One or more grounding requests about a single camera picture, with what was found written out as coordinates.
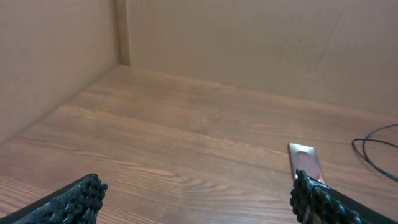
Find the Galaxy smartphone with reflective screen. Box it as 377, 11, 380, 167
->
288, 142, 326, 184

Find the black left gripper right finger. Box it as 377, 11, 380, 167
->
290, 170, 397, 224

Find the cardboard board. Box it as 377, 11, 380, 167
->
1, 1, 397, 140

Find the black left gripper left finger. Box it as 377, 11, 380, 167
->
1, 174, 108, 224

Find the black charger cable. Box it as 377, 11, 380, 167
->
351, 123, 398, 183

